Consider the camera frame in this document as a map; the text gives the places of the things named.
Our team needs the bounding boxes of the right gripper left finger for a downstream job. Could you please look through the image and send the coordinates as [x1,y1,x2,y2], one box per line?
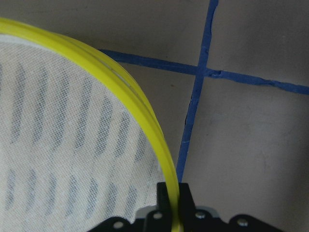
[156,182,171,213]

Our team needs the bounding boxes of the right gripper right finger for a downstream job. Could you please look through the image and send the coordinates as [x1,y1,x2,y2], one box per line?
[179,183,196,213]

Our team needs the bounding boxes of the yellow steamer layer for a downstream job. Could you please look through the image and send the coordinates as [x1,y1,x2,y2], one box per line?
[0,18,181,232]

